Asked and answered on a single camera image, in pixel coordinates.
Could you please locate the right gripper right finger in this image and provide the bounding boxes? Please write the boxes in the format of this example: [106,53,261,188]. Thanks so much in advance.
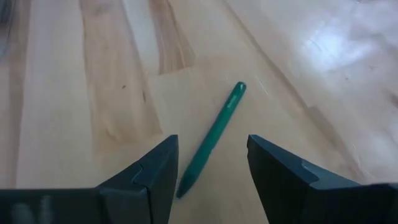
[247,134,398,224]

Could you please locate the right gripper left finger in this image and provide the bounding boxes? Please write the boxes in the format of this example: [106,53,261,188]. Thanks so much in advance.
[0,134,180,224]

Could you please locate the green pen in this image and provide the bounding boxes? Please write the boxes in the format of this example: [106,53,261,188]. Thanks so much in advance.
[175,81,248,200]

